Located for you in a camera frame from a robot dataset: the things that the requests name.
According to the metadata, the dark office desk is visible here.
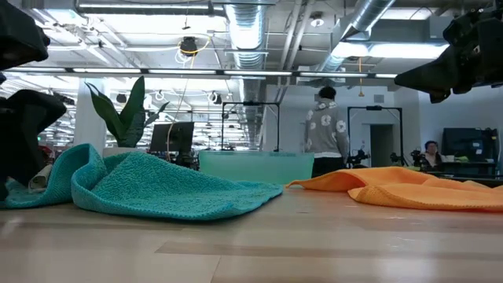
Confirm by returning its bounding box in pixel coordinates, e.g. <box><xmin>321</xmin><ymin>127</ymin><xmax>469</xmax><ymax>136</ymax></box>
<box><xmin>426</xmin><ymin>160</ymin><xmax>498</xmax><ymax>178</ymax></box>

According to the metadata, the dark wall screen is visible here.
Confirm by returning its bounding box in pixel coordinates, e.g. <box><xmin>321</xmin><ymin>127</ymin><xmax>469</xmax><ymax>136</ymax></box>
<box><xmin>442</xmin><ymin>127</ymin><xmax>499</xmax><ymax>163</ymax></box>

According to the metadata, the red equipment cart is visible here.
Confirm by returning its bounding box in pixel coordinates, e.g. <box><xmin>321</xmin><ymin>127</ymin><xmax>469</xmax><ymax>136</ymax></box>
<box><xmin>37</xmin><ymin>145</ymin><xmax>54</xmax><ymax>163</ymax></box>

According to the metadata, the person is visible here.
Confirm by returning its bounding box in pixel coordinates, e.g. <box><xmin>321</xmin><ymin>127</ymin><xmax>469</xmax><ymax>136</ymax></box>
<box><xmin>419</xmin><ymin>140</ymin><xmax>443</xmax><ymax>172</ymax></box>
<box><xmin>303</xmin><ymin>86</ymin><xmax>350</xmax><ymax>178</ymax></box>

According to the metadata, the black ceiling cord reel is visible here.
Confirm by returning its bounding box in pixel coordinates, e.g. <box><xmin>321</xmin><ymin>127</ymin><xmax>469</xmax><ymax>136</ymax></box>
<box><xmin>179</xmin><ymin>35</ymin><xmax>200</xmax><ymax>56</ymax></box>

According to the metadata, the long ceiling light bar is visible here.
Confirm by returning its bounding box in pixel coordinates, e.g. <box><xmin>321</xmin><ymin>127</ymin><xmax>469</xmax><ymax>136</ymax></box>
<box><xmin>0</xmin><ymin>66</ymin><xmax>398</xmax><ymax>79</ymax></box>

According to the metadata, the orange microfiber towel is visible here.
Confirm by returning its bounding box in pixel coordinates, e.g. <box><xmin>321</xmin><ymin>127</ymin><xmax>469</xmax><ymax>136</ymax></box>
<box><xmin>285</xmin><ymin>166</ymin><xmax>503</xmax><ymax>213</ymax></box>

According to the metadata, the teal translucent plastic basket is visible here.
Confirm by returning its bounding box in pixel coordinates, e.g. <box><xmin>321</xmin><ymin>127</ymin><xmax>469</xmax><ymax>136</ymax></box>
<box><xmin>198</xmin><ymin>151</ymin><xmax>315</xmax><ymax>186</ymax></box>

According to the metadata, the silver ceiling duct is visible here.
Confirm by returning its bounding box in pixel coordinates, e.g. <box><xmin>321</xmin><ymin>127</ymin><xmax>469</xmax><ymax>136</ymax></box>
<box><xmin>314</xmin><ymin>0</ymin><xmax>396</xmax><ymax>74</ymax></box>
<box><xmin>223</xmin><ymin>0</ymin><xmax>268</xmax><ymax>70</ymax></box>

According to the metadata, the black background frame stand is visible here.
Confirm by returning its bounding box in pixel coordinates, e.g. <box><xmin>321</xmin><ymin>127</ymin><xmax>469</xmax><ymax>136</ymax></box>
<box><xmin>221</xmin><ymin>101</ymin><xmax>281</xmax><ymax>153</ymax></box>
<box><xmin>347</xmin><ymin>105</ymin><xmax>404</xmax><ymax>168</ymax></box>

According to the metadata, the teal microfiber towel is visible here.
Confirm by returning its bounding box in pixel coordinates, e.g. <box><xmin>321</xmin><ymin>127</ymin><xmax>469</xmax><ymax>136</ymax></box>
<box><xmin>0</xmin><ymin>143</ymin><xmax>284</xmax><ymax>221</ymax></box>

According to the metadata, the black background monitor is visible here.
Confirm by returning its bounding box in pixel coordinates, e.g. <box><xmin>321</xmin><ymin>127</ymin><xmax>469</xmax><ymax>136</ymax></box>
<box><xmin>149</xmin><ymin>121</ymin><xmax>196</xmax><ymax>168</ymax></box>

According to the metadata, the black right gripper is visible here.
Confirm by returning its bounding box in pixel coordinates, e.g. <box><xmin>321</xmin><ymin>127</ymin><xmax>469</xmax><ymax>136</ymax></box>
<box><xmin>394</xmin><ymin>6</ymin><xmax>503</xmax><ymax>105</ymax></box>

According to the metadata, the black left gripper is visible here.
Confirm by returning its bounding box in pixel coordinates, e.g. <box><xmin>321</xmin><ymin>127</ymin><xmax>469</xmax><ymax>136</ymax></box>
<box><xmin>0</xmin><ymin>0</ymin><xmax>67</xmax><ymax>201</ymax></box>

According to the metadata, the green snake plant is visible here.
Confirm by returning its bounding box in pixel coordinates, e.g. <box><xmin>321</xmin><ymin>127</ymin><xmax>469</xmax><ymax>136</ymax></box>
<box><xmin>85</xmin><ymin>75</ymin><xmax>170</xmax><ymax>149</ymax></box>

